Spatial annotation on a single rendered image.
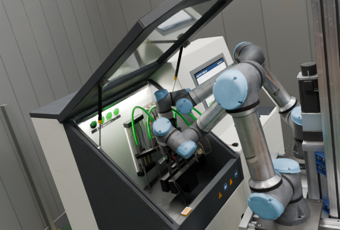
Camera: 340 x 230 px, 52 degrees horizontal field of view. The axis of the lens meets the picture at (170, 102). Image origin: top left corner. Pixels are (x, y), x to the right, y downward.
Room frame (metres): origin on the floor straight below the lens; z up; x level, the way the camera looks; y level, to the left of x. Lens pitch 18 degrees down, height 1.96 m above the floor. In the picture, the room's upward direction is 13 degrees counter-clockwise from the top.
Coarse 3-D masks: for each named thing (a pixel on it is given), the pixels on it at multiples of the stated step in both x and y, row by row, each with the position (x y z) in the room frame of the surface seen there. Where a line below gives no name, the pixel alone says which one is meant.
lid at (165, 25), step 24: (168, 0) 1.24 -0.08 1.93; (192, 0) 1.30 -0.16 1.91; (216, 0) 1.63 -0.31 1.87; (144, 24) 1.22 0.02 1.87; (168, 24) 1.45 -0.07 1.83; (192, 24) 1.75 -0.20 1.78; (120, 48) 1.30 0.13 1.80; (144, 48) 1.53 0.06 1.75; (168, 48) 1.88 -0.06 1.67; (96, 72) 1.41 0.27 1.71; (120, 72) 1.63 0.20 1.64; (144, 72) 1.94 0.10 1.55; (96, 96) 1.65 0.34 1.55
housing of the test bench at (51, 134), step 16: (144, 80) 2.19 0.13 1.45; (32, 112) 1.84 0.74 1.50; (48, 112) 1.76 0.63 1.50; (48, 128) 1.77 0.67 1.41; (48, 144) 1.80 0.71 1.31; (64, 144) 1.70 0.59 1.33; (48, 160) 1.84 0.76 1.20; (64, 160) 1.74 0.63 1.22; (64, 176) 1.77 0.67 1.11; (80, 176) 1.68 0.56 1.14; (64, 192) 1.81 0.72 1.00; (80, 192) 1.71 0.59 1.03; (64, 208) 1.85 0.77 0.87; (80, 208) 1.74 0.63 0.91; (80, 224) 1.78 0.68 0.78; (96, 224) 1.68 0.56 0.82
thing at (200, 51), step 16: (192, 48) 2.39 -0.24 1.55; (208, 48) 2.42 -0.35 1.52; (224, 48) 2.57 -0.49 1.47; (176, 64) 2.11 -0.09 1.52; (192, 64) 2.22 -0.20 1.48; (160, 80) 2.15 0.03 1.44; (176, 80) 2.07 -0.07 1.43; (192, 80) 2.15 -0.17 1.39; (192, 112) 2.03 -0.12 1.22; (224, 128) 2.18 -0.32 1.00; (272, 128) 2.25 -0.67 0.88; (272, 144) 2.22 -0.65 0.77
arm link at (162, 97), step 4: (156, 92) 1.69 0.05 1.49; (160, 92) 1.67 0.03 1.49; (164, 92) 1.67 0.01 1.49; (168, 92) 1.71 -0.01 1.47; (156, 96) 1.67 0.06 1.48; (160, 96) 1.66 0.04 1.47; (164, 96) 1.67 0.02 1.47; (168, 96) 1.67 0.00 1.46; (156, 100) 1.68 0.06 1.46; (160, 100) 1.66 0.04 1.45; (164, 100) 1.67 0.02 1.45; (168, 100) 1.66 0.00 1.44; (156, 104) 1.68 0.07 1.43; (160, 104) 1.67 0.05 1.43; (164, 104) 1.66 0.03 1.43; (168, 104) 1.67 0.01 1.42; (172, 104) 1.67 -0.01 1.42; (160, 108) 1.67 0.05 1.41; (164, 108) 1.66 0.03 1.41; (168, 108) 1.67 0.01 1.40; (160, 112) 1.67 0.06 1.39; (164, 112) 1.66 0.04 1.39
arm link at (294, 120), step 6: (294, 108) 1.60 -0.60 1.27; (300, 108) 1.59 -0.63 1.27; (294, 114) 1.55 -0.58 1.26; (300, 114) 1.54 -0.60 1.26; (288, 120) 1.62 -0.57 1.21; (294, 120) 1.54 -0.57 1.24; (300, 120) 1.51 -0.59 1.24; (294, 126) 1.54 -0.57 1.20; (300, 126) 1.52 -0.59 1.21; (294, 132) 1.55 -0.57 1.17; (300, 132) 1.52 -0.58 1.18; (300, 138) 1.52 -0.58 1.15
